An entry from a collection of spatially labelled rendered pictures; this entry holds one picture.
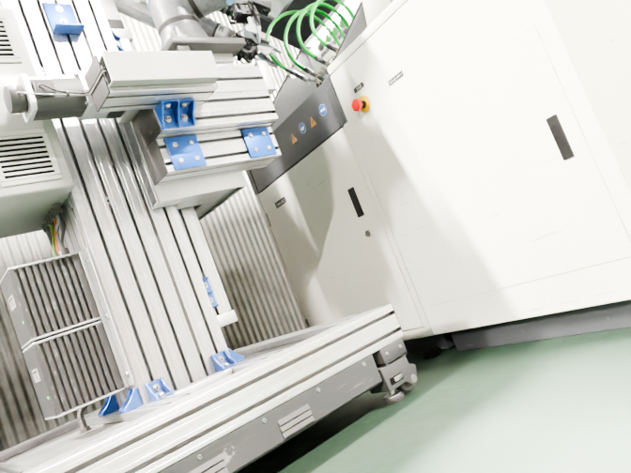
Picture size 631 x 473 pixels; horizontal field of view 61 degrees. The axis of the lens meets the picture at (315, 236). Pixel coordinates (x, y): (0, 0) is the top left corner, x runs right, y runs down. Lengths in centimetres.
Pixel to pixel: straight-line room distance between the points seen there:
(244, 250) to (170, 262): 276
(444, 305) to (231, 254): 269
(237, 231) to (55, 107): 299
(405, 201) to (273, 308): 270
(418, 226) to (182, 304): 70
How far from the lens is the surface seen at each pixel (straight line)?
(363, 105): 166
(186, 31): 154
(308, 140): 191
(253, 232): 426
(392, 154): 161
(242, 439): 112
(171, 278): 142
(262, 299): 415
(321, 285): 205
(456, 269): 155
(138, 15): 212
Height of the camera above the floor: 34
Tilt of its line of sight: 5 degrees up
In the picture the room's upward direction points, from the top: 21 degrees counter-clockwise
